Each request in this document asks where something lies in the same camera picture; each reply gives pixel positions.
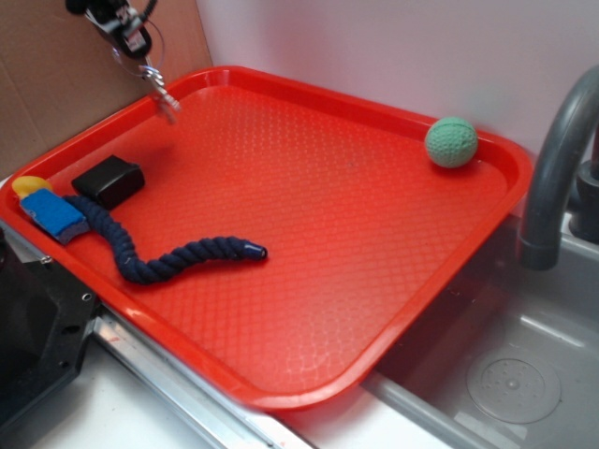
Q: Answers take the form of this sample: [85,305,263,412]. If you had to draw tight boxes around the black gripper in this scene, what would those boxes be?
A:
[65,0,157,59]

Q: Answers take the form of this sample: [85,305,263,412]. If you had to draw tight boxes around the silver keys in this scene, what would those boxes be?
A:
[110,18,183,125]

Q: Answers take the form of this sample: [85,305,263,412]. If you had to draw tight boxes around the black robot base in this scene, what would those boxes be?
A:
[1,232,98,434]

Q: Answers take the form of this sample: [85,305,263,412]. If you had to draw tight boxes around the brown cardboard panel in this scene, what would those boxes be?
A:
[0,0,214,181]

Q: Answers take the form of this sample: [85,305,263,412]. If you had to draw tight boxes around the black rectangular block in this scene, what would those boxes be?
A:
[71,155,145,210]

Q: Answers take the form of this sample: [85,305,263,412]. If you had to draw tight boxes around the blue and yellow toy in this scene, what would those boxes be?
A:
[11,176,91,245]

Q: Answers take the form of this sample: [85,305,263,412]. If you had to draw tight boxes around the red plastic tray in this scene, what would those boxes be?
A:
[1,67,532,411]

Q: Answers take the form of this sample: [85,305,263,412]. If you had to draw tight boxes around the green textured ball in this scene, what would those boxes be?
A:
[424,117,478,168]

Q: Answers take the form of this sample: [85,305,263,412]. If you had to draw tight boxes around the grey sink faucet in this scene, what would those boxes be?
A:
[516,66,598,270]

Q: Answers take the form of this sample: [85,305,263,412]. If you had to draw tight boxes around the grey plastic sink basin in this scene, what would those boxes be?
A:
[364,218,598,448]

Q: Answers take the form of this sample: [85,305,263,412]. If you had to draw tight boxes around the dark blue rope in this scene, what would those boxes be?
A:
[62,194,269,286]

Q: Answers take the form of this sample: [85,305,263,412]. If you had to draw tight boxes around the silver metal rail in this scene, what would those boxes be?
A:
[93,311,311,448]

